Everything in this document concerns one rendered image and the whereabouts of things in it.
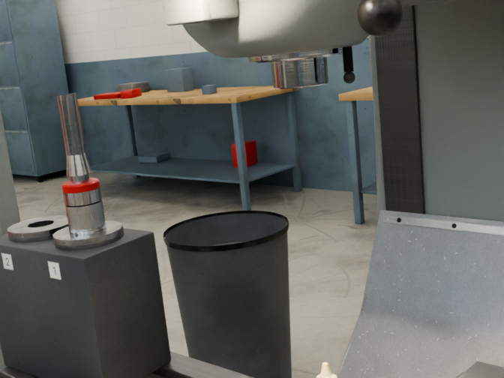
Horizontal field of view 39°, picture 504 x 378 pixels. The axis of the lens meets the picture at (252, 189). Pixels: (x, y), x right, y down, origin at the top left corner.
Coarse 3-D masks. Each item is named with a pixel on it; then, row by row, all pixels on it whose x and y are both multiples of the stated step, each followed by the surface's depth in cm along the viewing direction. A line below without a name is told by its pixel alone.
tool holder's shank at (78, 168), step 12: (60, 96) 88; (72, 96) 89; (60, 108) 89; (72, 108) 89; (72, 120) 89; (72, 132) 89; (72, 144) 90; (84, 144) 91; (72, 156) 90; (84, 156) 91; (72, 168) 90; (84, 168) 90; (72, 180) 91; (84, 180) 91
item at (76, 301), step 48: (0, 240) 98; (48, 240) 95; (96, 240) 89; (144, 240) 93; (0, 288) 98; (48, 288) 91; (96, 288) 87; (144, 288) 93; (0, 336) 101; (48, 336) 94; (96, 336) 87; (144, 336) 94
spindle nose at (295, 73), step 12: (300, 60) 59; (312, 60) 59; (324, 60) 60; (276, 72) 60; (288, 72) 59; (300, 72) 59; (312, 72) 59; (324, 72) 60; (276, 84) 61; (288, 84) 60; (300, 84) 59; (312, 84) 60; (324, 84) 61
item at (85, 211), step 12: (84, 192) 90; (96, 192) 91; (72, 204) 90; (84, 204) 90; (96, 204) 91; (72, 216) 91; (84, 216) 90; (96, 216) 91; (72, 228) 91; (84, 228) 91; (96, 228) 91
